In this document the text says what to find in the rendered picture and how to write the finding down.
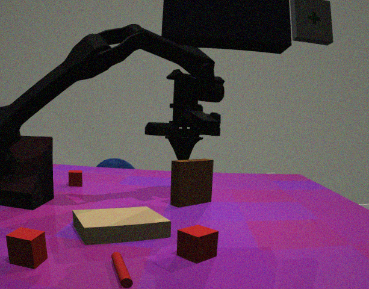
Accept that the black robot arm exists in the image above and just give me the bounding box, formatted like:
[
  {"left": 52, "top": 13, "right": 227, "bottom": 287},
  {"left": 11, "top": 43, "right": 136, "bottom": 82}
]
[{"left": 0, "top": 24, "right": 225, "bottom": 182}]

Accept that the red cylinder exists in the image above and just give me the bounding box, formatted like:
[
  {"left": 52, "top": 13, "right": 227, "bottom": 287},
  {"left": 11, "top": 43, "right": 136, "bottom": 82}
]
[{"left": 111, "top": 252, "right": 133, "bottom": 288}]

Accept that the red cube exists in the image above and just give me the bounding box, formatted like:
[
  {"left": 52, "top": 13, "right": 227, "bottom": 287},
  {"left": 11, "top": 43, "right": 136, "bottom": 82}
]
[
  {"left": 177, "top": 225, "right": 219, "bottom": 264},
  {"left": 6, "top": 227, "right": 48, "bottom": 269},
  {"left": 69, "top": 170, "right": 82, "bottom": 187}
]

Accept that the tan rectangular block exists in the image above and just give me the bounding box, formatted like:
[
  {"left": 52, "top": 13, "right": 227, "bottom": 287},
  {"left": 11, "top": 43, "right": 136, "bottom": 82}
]
[{"left": 72, "top": 207, "right": 171, "bottom": 245}]

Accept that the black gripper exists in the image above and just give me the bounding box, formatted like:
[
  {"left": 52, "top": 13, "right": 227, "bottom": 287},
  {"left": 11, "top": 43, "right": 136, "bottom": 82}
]
[{"left": 145, "top": 99, "right": 220, "bottom": 160}]

